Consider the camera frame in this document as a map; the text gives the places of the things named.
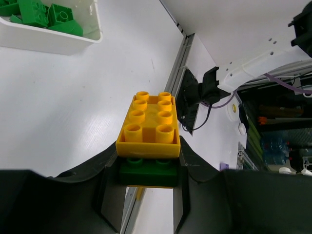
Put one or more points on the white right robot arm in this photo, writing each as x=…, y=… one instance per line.
x=293, y=45

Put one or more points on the dark green lego plate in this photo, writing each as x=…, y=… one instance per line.
x=140, y=172

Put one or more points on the green lego brick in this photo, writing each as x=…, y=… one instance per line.
x=33, y=13

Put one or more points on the yellow two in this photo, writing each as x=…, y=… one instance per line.
x=150, y=129

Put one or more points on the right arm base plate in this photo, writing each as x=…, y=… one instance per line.
x=187, y=101

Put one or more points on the water bottles background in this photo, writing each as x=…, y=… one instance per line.
x=277, y=151

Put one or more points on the white divided plastic container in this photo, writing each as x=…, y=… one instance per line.
x=31, y=38

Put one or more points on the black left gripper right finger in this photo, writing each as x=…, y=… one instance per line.
x=209, y=201

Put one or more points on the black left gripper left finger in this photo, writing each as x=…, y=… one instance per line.
x=86, y=199

